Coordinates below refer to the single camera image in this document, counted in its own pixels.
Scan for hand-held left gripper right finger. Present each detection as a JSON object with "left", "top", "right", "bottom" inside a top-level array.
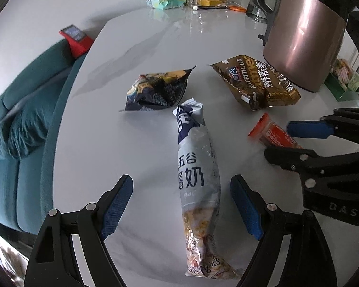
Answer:
[{"left": 230, "top": 175, "right": 338, "bottom": 287}]

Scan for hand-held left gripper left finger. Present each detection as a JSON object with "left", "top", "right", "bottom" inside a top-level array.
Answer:
[{"left": 23, "top": 174, "right": 134, "bottom": 287}]

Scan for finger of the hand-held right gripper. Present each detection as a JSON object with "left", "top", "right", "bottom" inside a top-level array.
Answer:
[
  {"left": 287, "top": 107, "right": 359, "bottom": 148},
  {"left": 264, "top": 145, "right": 359, "bottom": 176}
]

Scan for red snack bar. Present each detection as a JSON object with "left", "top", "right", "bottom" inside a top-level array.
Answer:
[{"left": 247, "top": 113, "right": 303, "bottom": 150}]

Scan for green tray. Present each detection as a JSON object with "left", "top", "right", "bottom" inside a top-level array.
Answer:
[{"left": 324, "top": 58, "right": 359, "bottom": 101}]

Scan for long grey white snack packet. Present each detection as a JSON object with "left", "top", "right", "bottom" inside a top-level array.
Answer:
[{"left": 172, "top": 98, "right": 243, "bottom": 280}]

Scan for yellow green snack packet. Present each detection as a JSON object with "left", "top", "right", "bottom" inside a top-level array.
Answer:
[{"left": 348, "top": 73, "right": 359, "bottom": 92}]

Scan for pink sausage pack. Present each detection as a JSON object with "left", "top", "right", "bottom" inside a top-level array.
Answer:
[{"left": 331, "top": 59, "right": 353, "bottom": 85}]

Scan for brown oatmeal packet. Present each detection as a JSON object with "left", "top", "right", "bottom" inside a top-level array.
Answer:
[{"left": 206, "top": 55, "right": 301, "bottom": 112}]

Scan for rose gold metal canister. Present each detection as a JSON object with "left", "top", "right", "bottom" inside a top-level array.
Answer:
[{"left": 262, "top": 0, "right": 357, "bottom": 93}]

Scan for black snack packet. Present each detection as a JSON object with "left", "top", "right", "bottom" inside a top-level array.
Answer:
[{"left": 119, "top": 65, "right": 197, "bottom": 112}]

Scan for teal sofa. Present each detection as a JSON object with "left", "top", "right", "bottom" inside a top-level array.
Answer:
[{"left": 0, "top": 38, "right": 88, "bottom": 235}]

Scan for red device with screen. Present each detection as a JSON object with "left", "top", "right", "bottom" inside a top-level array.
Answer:
[{"left": 59, "top": 24, "right": 94, "bottom": 58}]

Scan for light green tissue pack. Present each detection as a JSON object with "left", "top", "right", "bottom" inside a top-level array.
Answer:
[{"left": 146, "top": 0, "right": 186, "bottom": 10}]

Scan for orange handled scissors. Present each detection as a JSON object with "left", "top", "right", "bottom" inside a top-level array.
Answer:
[{"left": 197, "top": 5, "right": 247, "bottom": 13}]

